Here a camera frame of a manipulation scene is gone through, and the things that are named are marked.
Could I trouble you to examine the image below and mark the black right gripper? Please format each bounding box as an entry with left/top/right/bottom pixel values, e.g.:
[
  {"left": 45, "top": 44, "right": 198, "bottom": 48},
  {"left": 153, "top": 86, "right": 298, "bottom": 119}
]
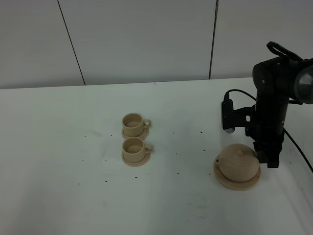
[{"left": 245, "top": 105, "right": 285, "bottom": 168}]

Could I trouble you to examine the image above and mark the beige teapot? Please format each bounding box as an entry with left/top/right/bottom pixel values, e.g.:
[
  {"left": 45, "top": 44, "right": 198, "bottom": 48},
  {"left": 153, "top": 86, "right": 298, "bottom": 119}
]
[{"left": 215, "top": 144, "right": 259, "bottom": 183}]

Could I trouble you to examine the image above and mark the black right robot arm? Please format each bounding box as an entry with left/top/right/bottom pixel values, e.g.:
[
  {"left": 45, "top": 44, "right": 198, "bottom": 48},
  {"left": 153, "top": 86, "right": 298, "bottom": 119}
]
[{"left": 250, "top": 57, "right": 313, "bottom": 168}]

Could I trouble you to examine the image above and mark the beige teapot saucer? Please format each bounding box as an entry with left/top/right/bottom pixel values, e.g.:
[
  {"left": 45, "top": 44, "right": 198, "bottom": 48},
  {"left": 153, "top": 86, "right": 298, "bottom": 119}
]
[{"left": 213, "top": 163, "right": 261, "bottom": 191}]

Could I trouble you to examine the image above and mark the near beige saucer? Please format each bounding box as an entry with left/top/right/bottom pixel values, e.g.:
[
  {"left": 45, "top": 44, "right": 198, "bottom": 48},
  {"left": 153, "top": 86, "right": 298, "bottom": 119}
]
[{"left": 122, "top": 152, "right": 151, "bottom": 167}]

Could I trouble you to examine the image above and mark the far beige saucer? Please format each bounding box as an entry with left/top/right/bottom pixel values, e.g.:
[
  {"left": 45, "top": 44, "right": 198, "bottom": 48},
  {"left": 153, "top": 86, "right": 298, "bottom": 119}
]
[{"left": 121, "top": 129, "right": 149, "bottom": 140}]

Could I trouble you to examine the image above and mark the near beige teacup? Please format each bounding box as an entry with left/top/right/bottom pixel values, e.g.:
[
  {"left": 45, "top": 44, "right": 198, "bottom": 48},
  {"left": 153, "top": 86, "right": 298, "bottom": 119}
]
[{"left": 122, "top": 137, "right": 153, "bottom": 164}]

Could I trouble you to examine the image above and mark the beige teacup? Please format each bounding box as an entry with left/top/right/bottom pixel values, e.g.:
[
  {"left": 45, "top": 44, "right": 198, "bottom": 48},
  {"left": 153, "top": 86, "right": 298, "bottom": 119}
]
[
  {"left": 122, "top": 113, "right": 151, "bottom": 137},
  {"left": 122, "top": 137, "right": 153, "bottom": 164}
]

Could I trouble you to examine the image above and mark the far beige teacup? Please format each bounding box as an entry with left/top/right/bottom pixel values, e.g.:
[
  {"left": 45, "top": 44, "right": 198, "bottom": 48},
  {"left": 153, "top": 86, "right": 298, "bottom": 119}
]
[{"left": 122, "top": 113, "right": 151, "bottom": 137}]

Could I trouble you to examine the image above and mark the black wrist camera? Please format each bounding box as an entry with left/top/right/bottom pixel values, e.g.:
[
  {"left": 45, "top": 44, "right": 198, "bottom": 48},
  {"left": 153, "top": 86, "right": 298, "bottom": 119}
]
[{"left": 221, "top": 98, "right": 255, "bottom": 136}]

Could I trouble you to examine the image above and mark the black cable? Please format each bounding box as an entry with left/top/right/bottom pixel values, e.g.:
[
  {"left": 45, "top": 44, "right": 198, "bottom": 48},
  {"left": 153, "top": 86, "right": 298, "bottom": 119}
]
[{"left": 224, "top": 41, "right": 313, "bottom": 171}]

